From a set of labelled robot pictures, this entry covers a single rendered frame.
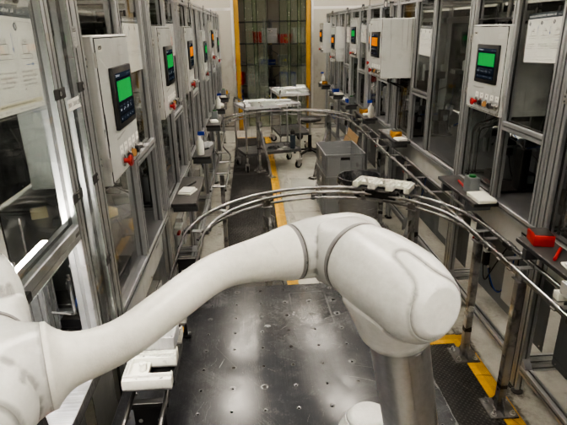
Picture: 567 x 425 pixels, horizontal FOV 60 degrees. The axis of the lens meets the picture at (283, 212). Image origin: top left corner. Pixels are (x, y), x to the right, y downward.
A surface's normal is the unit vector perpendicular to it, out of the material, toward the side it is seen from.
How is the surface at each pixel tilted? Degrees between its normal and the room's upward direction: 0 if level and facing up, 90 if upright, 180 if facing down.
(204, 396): 0
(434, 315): 84
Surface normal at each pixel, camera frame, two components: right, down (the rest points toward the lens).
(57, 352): 0.83, -0.48
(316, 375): -0.02, -0.94
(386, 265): -0.47, -0.57
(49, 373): 0.50, -0.10
